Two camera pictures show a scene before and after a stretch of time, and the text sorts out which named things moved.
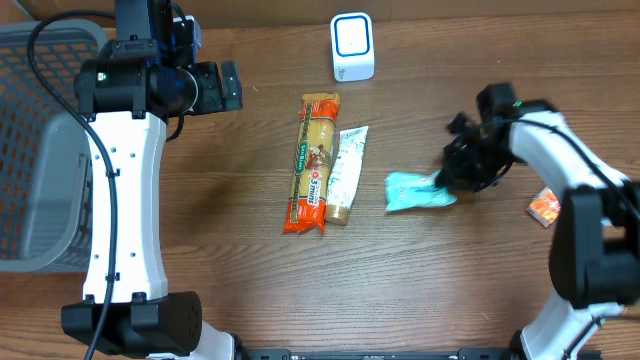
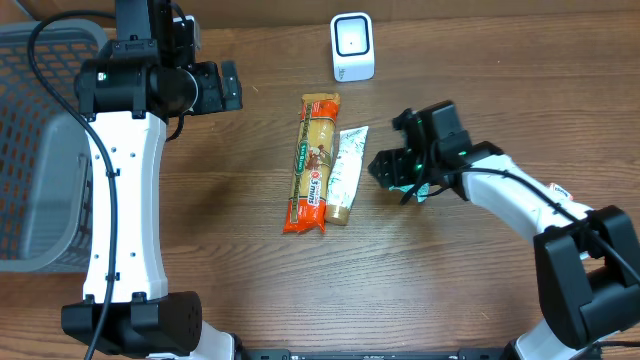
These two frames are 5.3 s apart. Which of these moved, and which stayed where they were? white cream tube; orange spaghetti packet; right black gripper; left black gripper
Moved: right black gripper
Stayed: white cream tube; left black gripper; orange spaghetti packet
